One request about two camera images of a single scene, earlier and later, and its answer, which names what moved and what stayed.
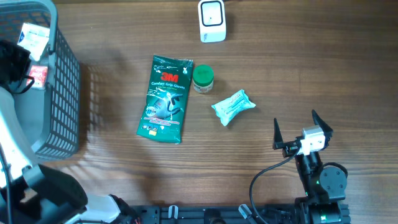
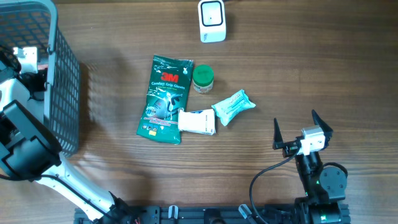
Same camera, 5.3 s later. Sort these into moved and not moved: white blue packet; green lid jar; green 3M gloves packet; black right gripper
Moved: white blue packet
Not moved: green lid jar; green 3M gloves packet; black right gripper
